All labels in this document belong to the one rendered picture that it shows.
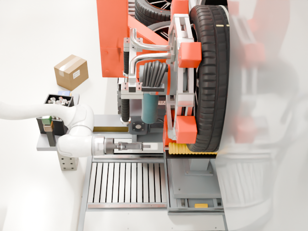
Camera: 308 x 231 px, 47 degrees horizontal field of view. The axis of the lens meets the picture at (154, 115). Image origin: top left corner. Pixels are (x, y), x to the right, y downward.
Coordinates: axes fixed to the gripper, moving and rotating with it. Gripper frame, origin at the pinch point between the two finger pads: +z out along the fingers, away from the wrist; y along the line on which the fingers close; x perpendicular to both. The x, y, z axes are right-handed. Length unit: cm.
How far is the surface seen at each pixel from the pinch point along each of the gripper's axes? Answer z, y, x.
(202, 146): 20.9, 15.5, 1.1
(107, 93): -29, -123, 34
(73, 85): -56, -123, 40
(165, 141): 8.9, -20.7, 0.9
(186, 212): 22, -33, -39
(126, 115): -10.9, 10.3, 13.8
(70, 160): -47, -62, -13
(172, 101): 12.2, -22.5, 22.0
